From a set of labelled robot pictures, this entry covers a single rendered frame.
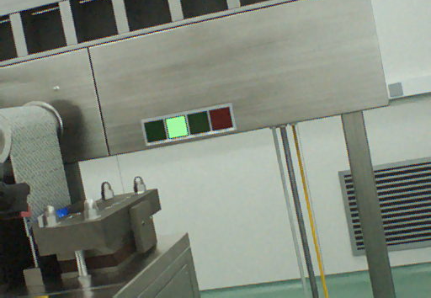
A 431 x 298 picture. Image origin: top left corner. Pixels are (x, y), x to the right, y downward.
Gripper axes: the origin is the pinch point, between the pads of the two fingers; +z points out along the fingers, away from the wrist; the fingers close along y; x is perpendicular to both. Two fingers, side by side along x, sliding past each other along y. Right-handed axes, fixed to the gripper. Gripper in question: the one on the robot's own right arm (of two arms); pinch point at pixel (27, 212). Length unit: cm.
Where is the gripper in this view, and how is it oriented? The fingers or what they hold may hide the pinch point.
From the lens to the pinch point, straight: 158.4
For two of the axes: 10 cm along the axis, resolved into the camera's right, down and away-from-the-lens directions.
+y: 9.6, -1.7, -2.4
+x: -0.5, -8.9, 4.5
